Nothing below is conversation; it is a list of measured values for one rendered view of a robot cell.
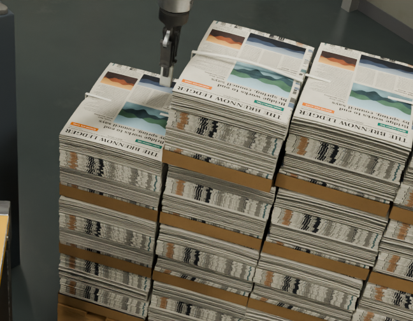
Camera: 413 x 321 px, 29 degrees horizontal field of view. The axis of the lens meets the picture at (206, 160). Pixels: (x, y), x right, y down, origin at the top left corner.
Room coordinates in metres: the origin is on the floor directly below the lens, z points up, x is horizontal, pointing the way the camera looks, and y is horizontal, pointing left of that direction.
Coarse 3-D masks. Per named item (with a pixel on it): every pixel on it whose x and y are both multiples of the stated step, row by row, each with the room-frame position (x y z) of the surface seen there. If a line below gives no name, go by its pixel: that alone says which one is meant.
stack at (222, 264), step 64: (64, 128) 1.64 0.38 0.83; (128, 128) 1.68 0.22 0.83; (128, 192) 1.59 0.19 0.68; (192, 192) 1.57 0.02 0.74; (256, 192) 1.54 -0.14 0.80; (64, 256) 1.62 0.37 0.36; (128, 256) 1.59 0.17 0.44; (192, 256) 1.55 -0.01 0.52; (256, 256) 1.53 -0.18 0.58; (320, 256) 1.51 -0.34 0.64; (384, 256) 1.49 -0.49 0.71; (64, 320) 1.61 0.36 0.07; (192, 320) 1.55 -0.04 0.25; (256, 320) 1.53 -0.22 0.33; (384, 320) 1.47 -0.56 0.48
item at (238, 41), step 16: (208, 32) 1.84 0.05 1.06; (224, 32) 1.86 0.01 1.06; (240, 32) 1.87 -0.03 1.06; (256, 32) 1.89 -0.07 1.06; (208, 48) 1.77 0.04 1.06; (224, 48) 1.78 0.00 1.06; (240, 48) 1.79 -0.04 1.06; (256, 48) 1.81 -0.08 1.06; (272, 48) 1.82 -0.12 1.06; (288, 48) 1.83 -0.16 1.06; (304, 48) 1.85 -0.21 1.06; (272, 64) 1.74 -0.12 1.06; (288, 64) 1.76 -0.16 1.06; (304, 64) 1.77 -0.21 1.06; (304, 80) 1.77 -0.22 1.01
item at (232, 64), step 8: (200, 48) 1.76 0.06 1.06; (200, 56) 1.73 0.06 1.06; (208, 56) 1.74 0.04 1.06; (232, 56) 1.75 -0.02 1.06; (216, 64) 1.70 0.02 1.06; (224, 64) 1.71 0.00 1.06; (232, 64) 1.72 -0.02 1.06; (240, 64) 1.72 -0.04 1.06; (248, 64) 1.73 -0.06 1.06; (264, 64) 1.74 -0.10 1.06; (248, 72) 1.69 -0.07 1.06; (256, 72) 1.70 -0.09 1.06; (264, 72) 1.70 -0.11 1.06; (272, 72) 1.71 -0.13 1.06; (288, 72) 1.72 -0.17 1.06; (280, 80) 1.68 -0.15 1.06; (288, 80) 1.69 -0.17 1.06; (296, 80) 1.70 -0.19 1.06
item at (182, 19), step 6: (162, 12) 1.74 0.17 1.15; (168, 12) 1.74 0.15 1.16; (186, 12) 1.75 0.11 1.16; (162, 18) 1.74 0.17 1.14; (168, 18) 1.73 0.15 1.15; (174, 18) 1.73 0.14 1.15; (180, 18) 1.74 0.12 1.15; (186, 18) 1.75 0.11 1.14; (168, 24) 1.73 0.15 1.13; (174, 24) 1.73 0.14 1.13; (180, 24) 1.74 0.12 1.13; (168, 30) 1.73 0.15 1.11; (174, 30) 1.75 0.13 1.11
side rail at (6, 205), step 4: (0, 204) 1.34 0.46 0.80; (4, 204) 1.35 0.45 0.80; (8, 204) 1.35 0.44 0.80; (0, 208) 1.33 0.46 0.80; (4, 208) 1.33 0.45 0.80; (8, 208) 1.34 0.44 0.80; (0, 212) 1.32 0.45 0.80; (4, 212) 1.32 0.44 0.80; (8, 212) 1.32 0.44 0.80; (8, 228) 1.32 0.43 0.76; (8, 232) 1.32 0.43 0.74; (8, 236) 1.32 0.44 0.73; (8, 240) 1.32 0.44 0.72; (8, 244) 1.31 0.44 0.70; (8, 248) 1.31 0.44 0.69
